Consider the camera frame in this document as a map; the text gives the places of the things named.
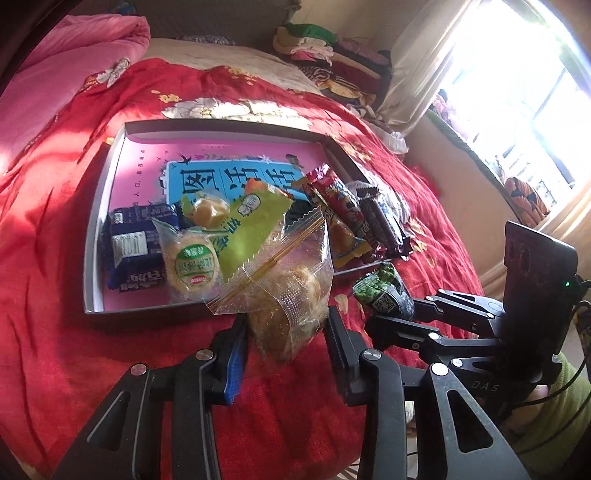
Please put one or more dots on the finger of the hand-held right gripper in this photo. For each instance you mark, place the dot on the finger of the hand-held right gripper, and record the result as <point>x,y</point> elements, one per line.
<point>452,307</point>
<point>401,332</point>

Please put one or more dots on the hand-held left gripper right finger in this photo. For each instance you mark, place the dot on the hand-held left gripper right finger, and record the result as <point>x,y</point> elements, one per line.
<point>341,355</point>

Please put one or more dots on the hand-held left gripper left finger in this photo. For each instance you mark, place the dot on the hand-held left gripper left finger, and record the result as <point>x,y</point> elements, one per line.
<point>236,364</point>

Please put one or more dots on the dark green snack packet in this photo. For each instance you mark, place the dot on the dark green snack packet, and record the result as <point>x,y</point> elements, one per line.
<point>383,290</point>

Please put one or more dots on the striped clear pastry bag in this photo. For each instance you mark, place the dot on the striped clear pastry bag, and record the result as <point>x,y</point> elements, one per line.
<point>286,300</point>

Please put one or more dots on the yellow snack packet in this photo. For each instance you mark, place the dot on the yellow snack packet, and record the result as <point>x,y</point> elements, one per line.
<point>346,242</point>

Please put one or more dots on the round pastry green label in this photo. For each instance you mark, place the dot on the round pastry green label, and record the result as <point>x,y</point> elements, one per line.
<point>191,267</point>

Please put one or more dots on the chocolate bar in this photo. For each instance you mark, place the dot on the chocolate bar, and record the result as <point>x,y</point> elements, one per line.
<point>381,221</point>

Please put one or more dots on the clear brown pastry packet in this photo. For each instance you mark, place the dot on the clear brown pastry packet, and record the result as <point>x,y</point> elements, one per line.
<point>398,205</point>

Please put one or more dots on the blue cookie packet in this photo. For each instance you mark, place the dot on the blue cookie packet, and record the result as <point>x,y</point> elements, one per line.
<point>134,249</point>

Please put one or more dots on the red snack packet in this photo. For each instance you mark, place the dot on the red snack packet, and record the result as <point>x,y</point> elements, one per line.
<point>332,194</point>

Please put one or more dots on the small pastry clear packet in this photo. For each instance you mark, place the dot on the small pastry clear packet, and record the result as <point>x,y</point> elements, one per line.
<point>210,211</point>

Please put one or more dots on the grey shallow box tray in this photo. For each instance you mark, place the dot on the grey shallow box tray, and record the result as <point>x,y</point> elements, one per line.
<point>221,128</point>

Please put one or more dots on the person's right forearm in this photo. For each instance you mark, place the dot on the person's right forearm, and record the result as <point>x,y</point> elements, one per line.
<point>563,415</point>

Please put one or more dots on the loose snack crisp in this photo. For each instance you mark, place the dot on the loose snack crisp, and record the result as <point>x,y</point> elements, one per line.
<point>342,302</point>

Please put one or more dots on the orange patterned cloth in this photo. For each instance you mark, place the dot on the orange patterned cloth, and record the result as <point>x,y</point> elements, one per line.
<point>526,196</point>

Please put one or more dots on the red floral blanket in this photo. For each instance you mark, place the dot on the red floral blanket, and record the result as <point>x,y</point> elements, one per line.
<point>69,346</point>

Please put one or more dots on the white plastic bag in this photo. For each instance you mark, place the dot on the white plastic bag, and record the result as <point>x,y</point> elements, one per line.
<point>392,138</point>

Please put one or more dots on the cream curtain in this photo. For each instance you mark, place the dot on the cream curtain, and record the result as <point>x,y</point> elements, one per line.
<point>415,83</point>

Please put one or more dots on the window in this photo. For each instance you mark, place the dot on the window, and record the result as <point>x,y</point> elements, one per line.
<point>517,69</point>

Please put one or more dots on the pink book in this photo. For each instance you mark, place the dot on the pink book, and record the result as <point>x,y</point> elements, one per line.
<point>138,157</point>

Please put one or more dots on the pile of folded clothes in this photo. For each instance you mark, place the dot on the pile of folded clothes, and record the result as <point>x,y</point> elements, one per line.
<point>341,60</point>

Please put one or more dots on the beige bed sheet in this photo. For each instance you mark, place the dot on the beige bed sheet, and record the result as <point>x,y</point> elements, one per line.
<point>207,55</point>

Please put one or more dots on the dark patterned cloth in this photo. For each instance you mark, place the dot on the dark patterned cloth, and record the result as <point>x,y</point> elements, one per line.
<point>207,39</point>

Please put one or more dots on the pink quilt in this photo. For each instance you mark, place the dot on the pink quilt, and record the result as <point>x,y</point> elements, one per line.
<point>69,69</point>

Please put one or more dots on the grey headboard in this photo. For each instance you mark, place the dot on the grey headboard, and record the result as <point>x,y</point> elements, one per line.
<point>207,18</point>

